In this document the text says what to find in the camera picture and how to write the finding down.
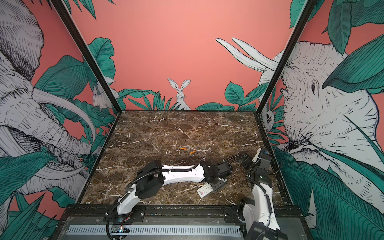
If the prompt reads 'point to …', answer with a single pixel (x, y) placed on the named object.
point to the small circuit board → (120, 229)
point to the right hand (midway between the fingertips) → (245, 155)
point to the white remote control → (205, 189)
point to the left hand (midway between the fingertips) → (219, 180)
